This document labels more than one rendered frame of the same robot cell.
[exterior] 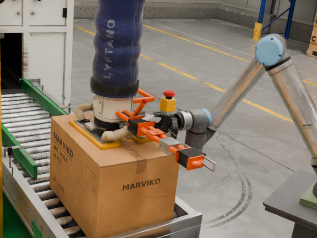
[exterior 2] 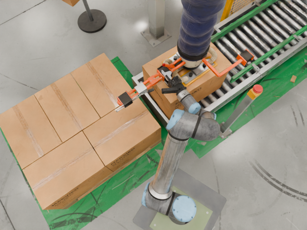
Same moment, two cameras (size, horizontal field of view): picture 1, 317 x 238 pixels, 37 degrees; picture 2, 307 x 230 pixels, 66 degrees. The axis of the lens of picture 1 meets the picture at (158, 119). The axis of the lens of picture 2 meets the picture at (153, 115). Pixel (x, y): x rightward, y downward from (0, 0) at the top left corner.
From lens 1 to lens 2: 2.17 m
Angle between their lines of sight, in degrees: 73
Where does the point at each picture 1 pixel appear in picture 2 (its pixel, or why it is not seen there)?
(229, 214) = (275, 181)
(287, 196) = (181, 180)
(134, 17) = (189, 20)
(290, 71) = (168, 141)
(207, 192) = (300, 166)
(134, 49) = (187, 38)
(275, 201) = not seen: hidden behind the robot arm
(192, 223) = not seen: hidden behind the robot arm
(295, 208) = not seen: hidden behind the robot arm
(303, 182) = (205, 197)
